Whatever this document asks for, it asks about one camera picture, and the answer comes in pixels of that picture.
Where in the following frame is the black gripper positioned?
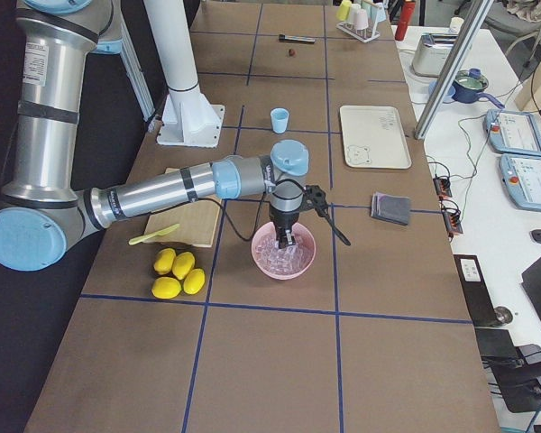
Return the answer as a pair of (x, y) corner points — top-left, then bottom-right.
(270, 207), (299, 249)

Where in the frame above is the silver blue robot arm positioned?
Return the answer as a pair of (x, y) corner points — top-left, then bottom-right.
(0, 1), (309, 272)

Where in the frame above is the pile of ice cubes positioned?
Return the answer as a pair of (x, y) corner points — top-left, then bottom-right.
(254, 234), (313, 275)

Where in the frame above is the light blue plastic cup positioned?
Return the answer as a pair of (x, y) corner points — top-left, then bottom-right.
(270, 107), (289, 134)

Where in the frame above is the pink plastic cup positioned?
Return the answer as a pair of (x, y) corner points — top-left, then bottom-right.
(348, 8), (369, 32)

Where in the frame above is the yellow-green plastic cup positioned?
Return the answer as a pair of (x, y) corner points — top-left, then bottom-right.
(336, 0), (353, 22)

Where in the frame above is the light blue rack cup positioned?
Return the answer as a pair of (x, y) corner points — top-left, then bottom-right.
(361, 0), (388, 26)

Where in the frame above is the pink bowl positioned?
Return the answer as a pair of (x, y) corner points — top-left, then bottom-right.
(251, 222), (316, 280)

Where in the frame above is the bamboo cutting board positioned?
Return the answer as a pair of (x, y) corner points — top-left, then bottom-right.
(144, 185), (221, 248)

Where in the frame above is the purple folded cloth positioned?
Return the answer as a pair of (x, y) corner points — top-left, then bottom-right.
(371, 192), (379, 218)

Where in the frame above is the whole lemon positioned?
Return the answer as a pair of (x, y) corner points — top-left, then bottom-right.
(153, 248), (177, 275)
(151, 276), (182, 299)
(182, 268), (206, 295)
(171, 252), (196, 280)

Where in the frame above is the grey folded cloth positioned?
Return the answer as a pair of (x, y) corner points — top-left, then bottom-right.
(375, 192), (411, 226)

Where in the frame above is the yellow-green plastic knife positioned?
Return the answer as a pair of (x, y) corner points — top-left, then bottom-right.
(128, 223), (179, 245)

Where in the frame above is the cream bear serving tray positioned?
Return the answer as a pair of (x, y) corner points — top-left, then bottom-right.
(339, 106), (411, 170)

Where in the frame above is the upper orange power strip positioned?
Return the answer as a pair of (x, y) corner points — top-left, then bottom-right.
(433, 177), (452, 198)

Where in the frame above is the orange power strip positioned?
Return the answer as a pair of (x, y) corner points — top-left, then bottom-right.
(441, 205), (463, 238)
(433, 177), (452, 198)

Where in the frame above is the lower orange power strip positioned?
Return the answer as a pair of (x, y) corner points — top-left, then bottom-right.
(441, 205), (463, 238)

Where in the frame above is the stainless steel muddler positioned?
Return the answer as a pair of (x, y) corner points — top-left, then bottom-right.
(278, 33), (316, 44)

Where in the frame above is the black box with label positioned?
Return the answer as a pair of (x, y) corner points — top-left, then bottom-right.
(454, 254), (500, 327)

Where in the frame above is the silver toaster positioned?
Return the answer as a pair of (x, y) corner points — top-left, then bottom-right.
(411, 32), (457, 78)

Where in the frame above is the blue pot with lid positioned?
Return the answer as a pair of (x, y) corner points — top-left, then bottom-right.
(453, 68), (505, 109)

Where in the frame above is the upper teach pendant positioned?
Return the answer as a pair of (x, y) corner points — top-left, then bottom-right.
(484, 109), (541, 156)

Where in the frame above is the teach pendant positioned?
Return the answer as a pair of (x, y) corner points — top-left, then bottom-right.
(484, 109), (541, 156)
(500, 154), (541, 212)

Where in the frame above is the lower teach pendant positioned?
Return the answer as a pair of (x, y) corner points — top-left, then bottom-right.
(500, 154), (541, 212)

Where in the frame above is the red bottle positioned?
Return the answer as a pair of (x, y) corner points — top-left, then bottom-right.
(394, 0), (417, 41)

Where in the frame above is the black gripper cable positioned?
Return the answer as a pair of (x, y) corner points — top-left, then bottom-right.
(222, 178), (352, 247)

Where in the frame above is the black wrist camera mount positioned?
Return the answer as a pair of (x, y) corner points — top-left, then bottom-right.
(305, 185), (329, 217)

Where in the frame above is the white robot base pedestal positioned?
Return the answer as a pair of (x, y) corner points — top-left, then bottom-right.
(144, 0), (225, 148)

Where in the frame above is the white wire cup rack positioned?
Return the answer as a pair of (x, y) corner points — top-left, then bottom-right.
(336, 1), (380, 43)

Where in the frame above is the aluminium frame post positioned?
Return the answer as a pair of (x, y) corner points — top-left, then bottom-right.
(414, 0), (494, 140)

